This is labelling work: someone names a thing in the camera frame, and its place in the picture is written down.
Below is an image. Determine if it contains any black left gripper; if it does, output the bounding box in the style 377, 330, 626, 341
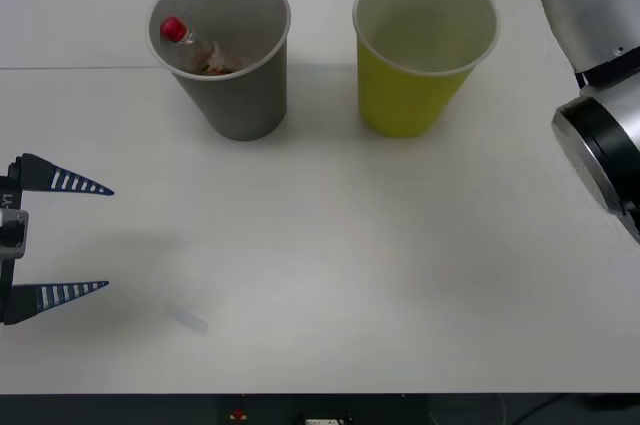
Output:
0, 153, 115, 327

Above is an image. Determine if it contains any clear bottle with red cap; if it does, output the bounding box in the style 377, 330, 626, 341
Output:
159, 15, 237, 77

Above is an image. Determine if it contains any grey plastic waste bin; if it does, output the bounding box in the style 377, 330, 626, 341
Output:
145, 0, 292, 142

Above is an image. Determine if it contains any yellow-green plastic waste bin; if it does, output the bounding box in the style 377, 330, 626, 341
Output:
352, 0, 500, 139

